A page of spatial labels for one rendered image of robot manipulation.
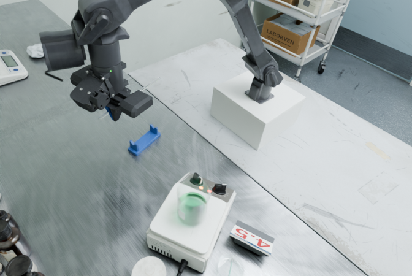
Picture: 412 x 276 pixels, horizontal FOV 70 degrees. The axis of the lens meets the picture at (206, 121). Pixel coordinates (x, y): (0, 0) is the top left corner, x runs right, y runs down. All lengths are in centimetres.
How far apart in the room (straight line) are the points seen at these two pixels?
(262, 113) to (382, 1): 269
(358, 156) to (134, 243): 66
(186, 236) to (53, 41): 42
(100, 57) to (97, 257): 39
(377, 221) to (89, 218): 67
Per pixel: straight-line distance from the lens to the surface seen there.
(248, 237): 68
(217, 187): 68
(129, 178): 78
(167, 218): 61
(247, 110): 81
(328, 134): 100
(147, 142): 84
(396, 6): 337
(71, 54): 57
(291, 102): 89
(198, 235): 60
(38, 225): 76
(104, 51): 58
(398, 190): 95
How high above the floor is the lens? 152
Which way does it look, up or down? 43 degrees down
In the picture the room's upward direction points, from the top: 7 degrees clockwise
